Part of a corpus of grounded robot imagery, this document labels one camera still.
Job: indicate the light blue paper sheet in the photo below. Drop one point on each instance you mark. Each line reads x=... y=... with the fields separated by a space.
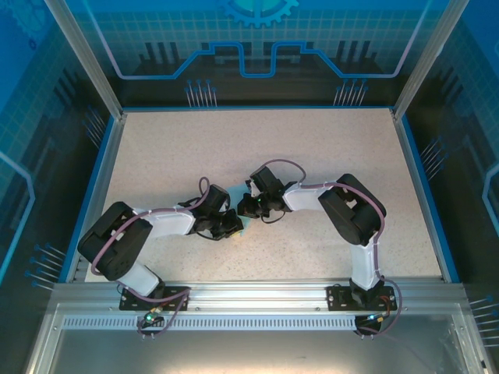
x=236 y=195

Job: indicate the aluminium cross rail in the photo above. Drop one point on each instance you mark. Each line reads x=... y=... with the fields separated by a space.
x=257 y=290

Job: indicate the sheet metal tray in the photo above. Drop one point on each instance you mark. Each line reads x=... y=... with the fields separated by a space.
x=249 y=354

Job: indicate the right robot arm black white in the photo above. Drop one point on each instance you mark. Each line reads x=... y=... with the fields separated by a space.
x=304 y=196

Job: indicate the small circuit board green LED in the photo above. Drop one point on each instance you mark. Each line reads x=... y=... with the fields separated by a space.
x=370 y=318
x=151 y=317

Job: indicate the slotted metal strip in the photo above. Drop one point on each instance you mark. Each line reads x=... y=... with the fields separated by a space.
x=253 y=322

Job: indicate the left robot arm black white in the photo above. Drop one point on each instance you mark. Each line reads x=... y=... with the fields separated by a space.
x=167 y=226

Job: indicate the aluminium side rail blue edge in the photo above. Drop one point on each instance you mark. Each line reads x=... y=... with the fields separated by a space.
x=98 y=195
x=425 y=195

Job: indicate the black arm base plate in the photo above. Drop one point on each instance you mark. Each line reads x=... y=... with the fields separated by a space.
x=339 y=298
x=175 y=292

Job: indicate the aluminium frame post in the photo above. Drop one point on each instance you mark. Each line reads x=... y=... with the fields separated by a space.
x=92 y=66
x=427 y=58

